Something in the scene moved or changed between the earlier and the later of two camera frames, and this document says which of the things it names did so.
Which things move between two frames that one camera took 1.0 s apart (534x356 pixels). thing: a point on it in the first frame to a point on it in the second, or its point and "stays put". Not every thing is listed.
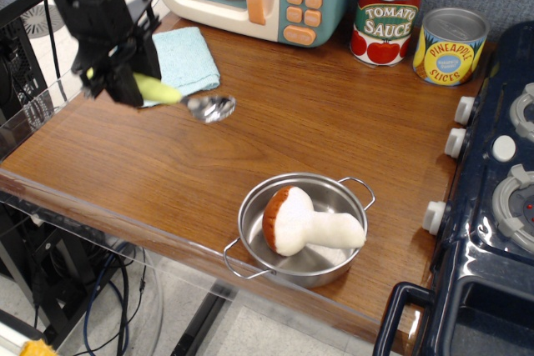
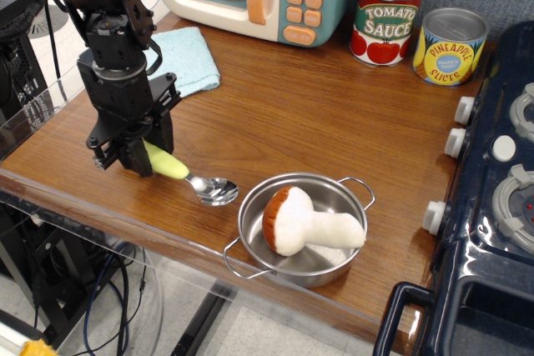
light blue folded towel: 186,63 stays put
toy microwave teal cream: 286,0 stays put
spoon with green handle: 205,108 to 212,192
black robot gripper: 109,29 to 132,111
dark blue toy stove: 481,301 stays put
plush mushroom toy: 290,224 stays put
